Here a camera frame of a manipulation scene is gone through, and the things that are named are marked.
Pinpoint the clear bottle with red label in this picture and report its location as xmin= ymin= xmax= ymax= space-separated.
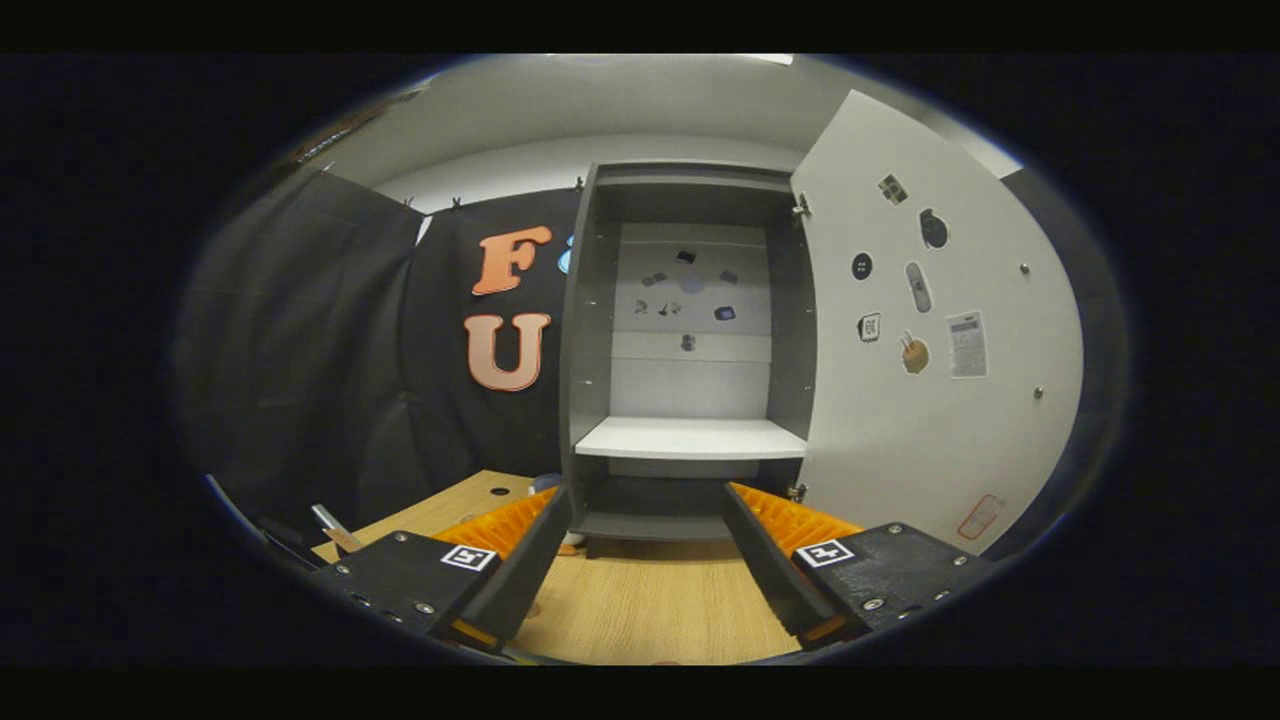
xmin=308 ymin=502 xmax=367 ymax=556

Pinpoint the black backdrop cloth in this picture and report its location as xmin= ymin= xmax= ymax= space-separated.
xmin=175 ymin=170 xmax=1126 ymax=561

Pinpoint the white cabinet door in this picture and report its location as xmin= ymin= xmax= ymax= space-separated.
xmin=790 ymin=90 xmax=1086 ymax=557

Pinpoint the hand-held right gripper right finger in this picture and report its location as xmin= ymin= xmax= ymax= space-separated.
xmin=722 ymin=482 xmax=991 ymax=646

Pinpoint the grey cabinet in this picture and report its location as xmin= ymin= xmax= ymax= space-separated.
xmin=560 ymin=163 xmax=817 ymax=544

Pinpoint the white cabinet shelf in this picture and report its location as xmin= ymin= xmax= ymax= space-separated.
xmin=575 ymin=416 xmax=807 ymax=462

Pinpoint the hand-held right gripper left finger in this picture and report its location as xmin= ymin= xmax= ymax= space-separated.
xmin=310 ymin=485 xmax=574 ymax=651

